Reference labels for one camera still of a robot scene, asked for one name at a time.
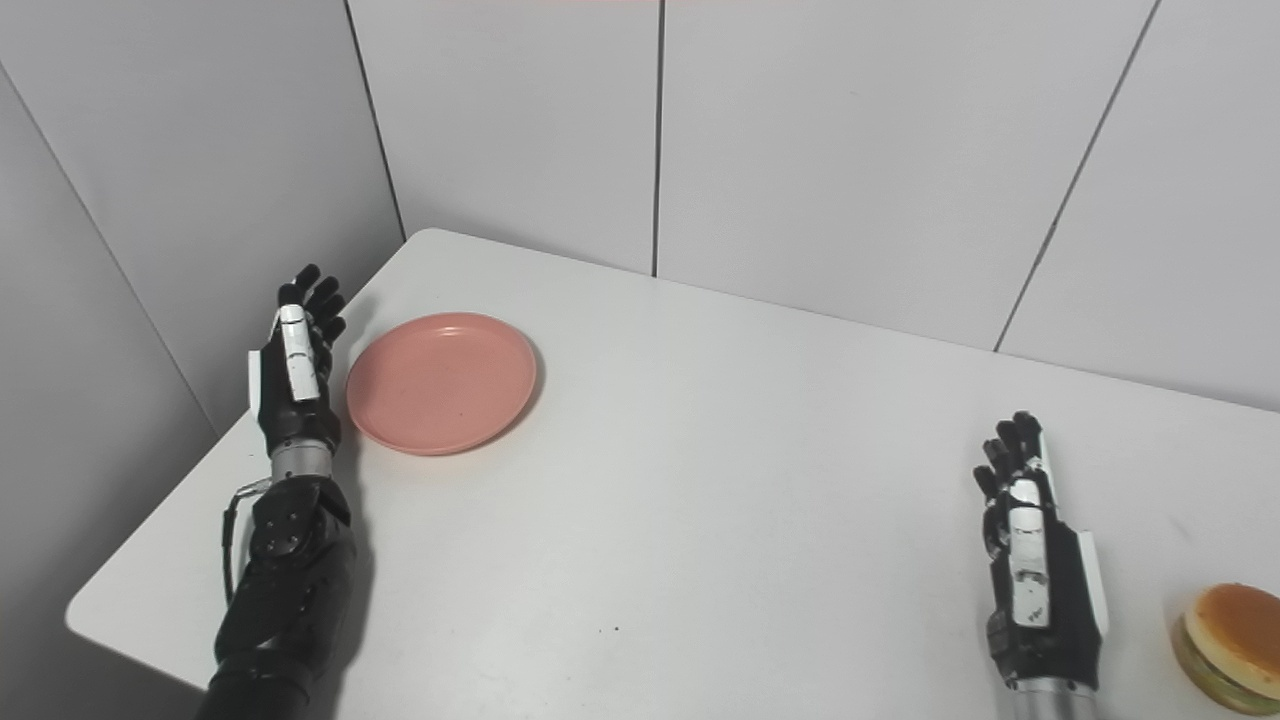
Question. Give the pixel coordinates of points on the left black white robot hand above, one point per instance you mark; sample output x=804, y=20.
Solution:
x=295, y=375

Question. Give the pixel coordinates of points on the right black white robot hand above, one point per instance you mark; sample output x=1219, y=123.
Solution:
x=1040, y=580

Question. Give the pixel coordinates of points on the pink round plate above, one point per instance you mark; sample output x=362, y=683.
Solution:
x=442, y=382

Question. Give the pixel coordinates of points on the toy hamburger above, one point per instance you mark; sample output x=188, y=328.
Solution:
x=1232, y=645

